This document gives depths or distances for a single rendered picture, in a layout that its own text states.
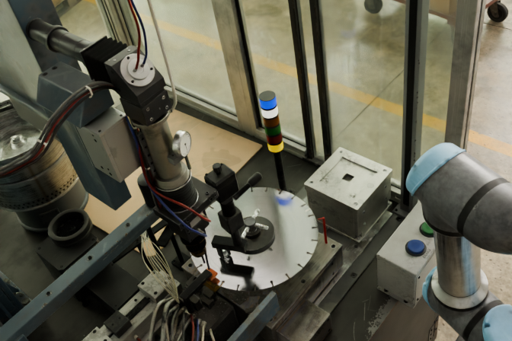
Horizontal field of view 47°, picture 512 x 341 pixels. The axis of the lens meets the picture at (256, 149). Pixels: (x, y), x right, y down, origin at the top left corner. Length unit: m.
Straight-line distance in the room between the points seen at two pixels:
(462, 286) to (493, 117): 2.07
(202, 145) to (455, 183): 1.23
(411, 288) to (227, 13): 0.93
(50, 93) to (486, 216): 0.79
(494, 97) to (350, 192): 1.90
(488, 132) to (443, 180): 2.19
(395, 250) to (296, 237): 0.25
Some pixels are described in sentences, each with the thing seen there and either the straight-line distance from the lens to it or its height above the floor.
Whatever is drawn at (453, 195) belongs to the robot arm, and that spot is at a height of 1.37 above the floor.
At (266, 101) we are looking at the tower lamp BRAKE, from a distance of 1.54.
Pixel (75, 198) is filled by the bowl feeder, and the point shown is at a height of 0.82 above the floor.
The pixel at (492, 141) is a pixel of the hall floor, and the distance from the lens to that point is 3.14.
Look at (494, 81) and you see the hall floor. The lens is 3.52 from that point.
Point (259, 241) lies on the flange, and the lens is 1.46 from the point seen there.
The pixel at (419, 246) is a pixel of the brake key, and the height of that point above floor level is 0.91.
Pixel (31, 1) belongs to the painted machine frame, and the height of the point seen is 1.61.
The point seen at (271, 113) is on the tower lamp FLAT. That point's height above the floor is 1.11.
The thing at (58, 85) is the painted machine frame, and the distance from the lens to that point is 1.13.
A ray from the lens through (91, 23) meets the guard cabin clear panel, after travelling 2.28.
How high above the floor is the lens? 2.10
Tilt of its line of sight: 42 degrees down
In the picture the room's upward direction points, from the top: 12 degrees counter-clockwise
